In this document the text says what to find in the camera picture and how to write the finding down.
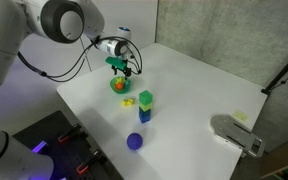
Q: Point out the green round plate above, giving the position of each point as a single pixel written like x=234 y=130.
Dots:
x=126 y=88

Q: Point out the orange plush toy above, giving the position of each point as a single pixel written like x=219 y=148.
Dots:
x=119 y=86

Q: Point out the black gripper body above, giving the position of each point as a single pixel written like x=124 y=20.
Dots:
x=121 y=67

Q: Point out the yellow bear toy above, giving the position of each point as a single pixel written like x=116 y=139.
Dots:
x=127 y=102

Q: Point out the black tripod pole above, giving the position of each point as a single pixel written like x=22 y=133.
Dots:
x=284 y=71

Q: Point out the lime green cube block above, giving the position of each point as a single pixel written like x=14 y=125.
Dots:
x=145 y=107

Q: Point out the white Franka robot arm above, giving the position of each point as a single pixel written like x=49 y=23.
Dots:
x=4 y=26

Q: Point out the blue cube block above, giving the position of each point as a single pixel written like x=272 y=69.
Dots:
x=145 y=116

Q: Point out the wooden toy storage shelf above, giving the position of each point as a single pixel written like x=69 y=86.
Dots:
x=284 y=166

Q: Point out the yellow sticky note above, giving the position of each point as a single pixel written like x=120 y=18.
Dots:
x=240 y=115

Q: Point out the purple spiky ball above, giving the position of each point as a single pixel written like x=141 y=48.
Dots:
x=134 y=141

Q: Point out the black perforated base board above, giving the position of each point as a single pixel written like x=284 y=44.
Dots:
x=47 y=133

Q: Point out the yellow plush toy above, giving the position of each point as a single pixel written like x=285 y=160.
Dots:
x=118 y=80

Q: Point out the silver metal mounting plate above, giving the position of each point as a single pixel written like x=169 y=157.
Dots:
x=230 y=131

